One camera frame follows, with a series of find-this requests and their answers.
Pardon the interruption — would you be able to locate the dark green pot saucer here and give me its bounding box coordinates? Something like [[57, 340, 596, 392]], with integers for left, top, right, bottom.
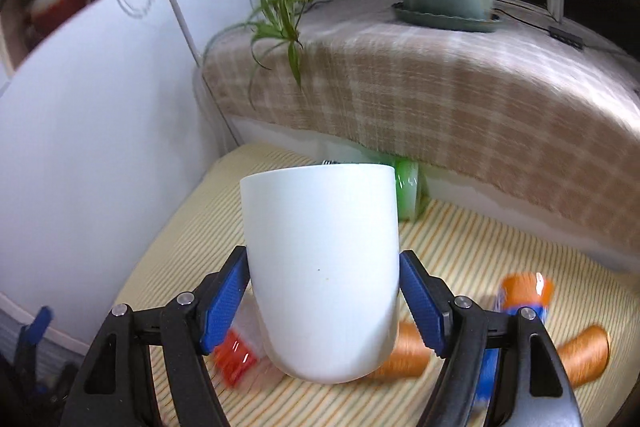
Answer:
[[392, 2, 502, 32]]

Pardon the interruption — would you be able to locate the large copper metal cup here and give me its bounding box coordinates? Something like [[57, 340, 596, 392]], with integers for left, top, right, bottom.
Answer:
[[368, 321, 432, 381]]

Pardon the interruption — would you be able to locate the beige plaid blanket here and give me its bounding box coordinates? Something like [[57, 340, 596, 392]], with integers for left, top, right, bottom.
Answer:
[[204, 0, 639, 248]]

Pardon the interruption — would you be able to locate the green plastic bottle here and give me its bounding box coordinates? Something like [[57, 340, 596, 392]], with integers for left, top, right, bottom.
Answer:
[[319, 150, 431, 223]]

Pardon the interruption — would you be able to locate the white ceramic cup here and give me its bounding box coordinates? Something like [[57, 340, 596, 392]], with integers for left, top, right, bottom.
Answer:
[[240, 164, 399, 384]]

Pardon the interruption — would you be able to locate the blue label water bottle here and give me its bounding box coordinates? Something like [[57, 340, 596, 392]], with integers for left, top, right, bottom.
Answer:
[[474, 272, 555, 410]]

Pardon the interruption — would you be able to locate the small copper metal cup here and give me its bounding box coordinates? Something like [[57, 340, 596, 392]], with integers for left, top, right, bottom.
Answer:
[[558, 324, 611, 389]]

